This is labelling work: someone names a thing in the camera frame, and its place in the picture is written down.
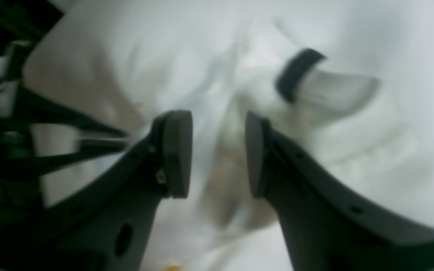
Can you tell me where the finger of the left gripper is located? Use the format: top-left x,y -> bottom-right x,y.
276,48 -> 326,103

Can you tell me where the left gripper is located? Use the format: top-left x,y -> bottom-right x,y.
0,40 -> 128,227

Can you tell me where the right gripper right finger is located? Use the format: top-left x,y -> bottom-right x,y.
246,111 -> 434,271

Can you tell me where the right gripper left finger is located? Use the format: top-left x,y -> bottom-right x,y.
0,110 -> 193,271

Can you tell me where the white printed T-shirt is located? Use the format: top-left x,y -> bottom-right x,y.
24,0 -> 434,271

